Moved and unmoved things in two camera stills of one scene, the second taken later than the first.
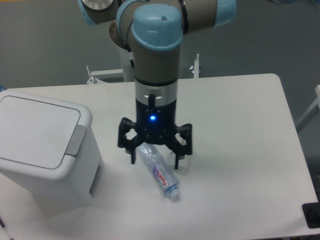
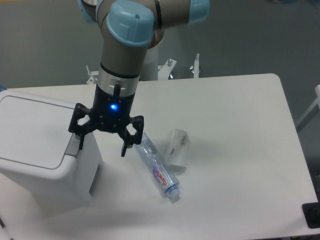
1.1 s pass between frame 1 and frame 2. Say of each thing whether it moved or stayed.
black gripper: moved
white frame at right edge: stayed
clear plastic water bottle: stayed
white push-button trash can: stayed
